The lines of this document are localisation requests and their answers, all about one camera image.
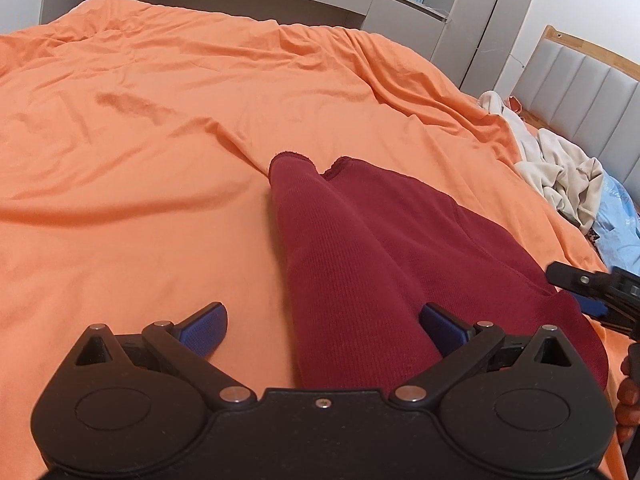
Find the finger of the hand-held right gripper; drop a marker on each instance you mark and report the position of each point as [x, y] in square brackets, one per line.
[570, 276]
[594, 306]

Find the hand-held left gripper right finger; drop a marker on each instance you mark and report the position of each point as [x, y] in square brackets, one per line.
[442, 329]

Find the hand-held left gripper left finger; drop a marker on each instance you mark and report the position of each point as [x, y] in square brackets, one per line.
[206, 327]

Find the dark red knit garment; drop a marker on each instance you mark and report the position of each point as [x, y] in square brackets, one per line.
[380, 270]

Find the person's right hand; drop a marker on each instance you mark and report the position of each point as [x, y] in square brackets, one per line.
[629, 395]

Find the light blue printed cloth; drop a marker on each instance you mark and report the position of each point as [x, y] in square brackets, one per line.
[617, 220]

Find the cream crumpled cloth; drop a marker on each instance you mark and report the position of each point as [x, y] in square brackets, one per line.
[555, 170]

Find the orange bed sheet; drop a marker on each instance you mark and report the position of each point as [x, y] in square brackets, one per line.
[150, 175]

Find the grey padded wooden headboard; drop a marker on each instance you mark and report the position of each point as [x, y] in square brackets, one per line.
[585, 90]

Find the grey wall cabinet unit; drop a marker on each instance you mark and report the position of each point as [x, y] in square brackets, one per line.
[420, 15]

